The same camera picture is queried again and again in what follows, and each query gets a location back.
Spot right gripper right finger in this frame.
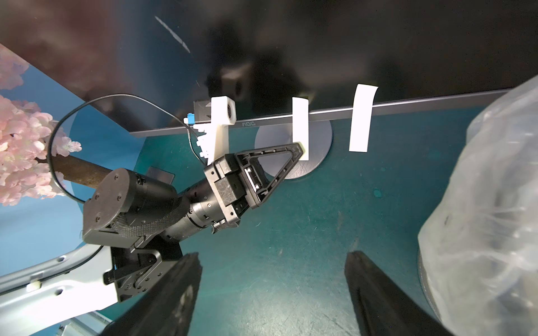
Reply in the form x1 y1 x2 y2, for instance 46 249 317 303
345 251 451 335

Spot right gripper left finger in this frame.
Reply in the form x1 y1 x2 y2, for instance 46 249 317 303
101 253 203 335

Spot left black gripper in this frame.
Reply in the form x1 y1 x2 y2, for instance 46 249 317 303
204 143 303 229

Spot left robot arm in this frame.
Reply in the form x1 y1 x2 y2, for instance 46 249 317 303
1 143 303 335

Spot round grey monitor stand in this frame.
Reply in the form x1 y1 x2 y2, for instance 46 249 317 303
254 120 333 180

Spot black computer monitor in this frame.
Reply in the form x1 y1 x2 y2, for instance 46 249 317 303
1 1 537 136

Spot bin with plastic bag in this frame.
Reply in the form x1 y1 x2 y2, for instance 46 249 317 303
418 78 537 335

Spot pink cherry blossom tree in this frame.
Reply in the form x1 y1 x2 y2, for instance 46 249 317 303
0 43 111 207

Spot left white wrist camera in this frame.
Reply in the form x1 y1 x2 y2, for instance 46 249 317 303
184 96 237 165

